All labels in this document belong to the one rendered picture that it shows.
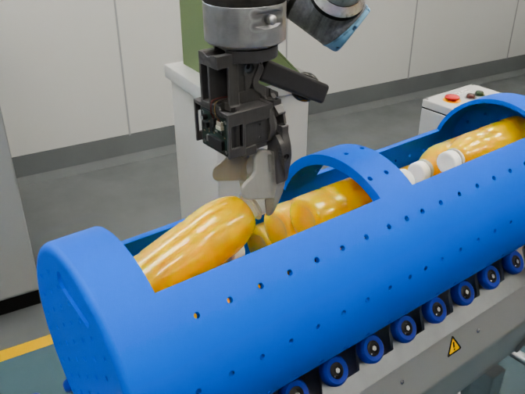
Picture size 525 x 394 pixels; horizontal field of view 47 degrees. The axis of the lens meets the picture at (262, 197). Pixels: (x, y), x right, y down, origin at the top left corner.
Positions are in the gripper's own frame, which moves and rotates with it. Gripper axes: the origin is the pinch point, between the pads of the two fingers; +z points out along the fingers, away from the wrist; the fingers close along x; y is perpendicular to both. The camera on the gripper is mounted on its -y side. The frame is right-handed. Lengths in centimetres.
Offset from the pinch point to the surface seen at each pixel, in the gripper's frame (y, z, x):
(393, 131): -266, 124, -200
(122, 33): -106, 45, -273
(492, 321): -43, 35, 12
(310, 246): -0.7, 3.4, 8.6
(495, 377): -57, 61, 8
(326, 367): -4.4, 25.3, 8.9
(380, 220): -12.5, 3.9, 9.1
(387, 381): -15.8, 33.6, 10.9
